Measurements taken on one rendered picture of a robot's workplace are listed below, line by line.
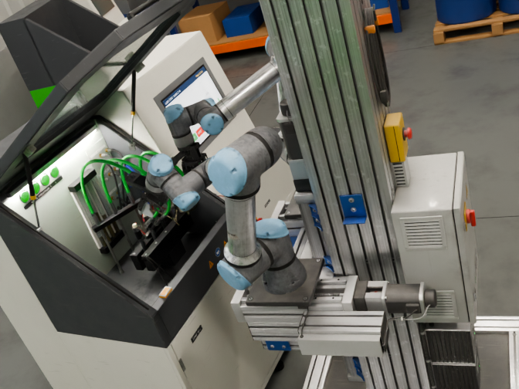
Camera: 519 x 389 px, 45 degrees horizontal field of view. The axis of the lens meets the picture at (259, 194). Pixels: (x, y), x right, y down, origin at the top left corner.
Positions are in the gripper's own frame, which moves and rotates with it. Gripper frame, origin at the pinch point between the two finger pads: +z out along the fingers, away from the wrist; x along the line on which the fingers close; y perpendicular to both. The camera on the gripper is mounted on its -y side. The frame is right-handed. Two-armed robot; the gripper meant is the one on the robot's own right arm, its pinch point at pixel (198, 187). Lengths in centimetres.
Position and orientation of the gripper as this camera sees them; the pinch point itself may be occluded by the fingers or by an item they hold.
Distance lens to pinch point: 249.4
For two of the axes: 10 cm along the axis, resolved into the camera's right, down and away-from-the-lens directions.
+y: 8.7, 0.0, -4.9
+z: 2.7, 8.3, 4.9
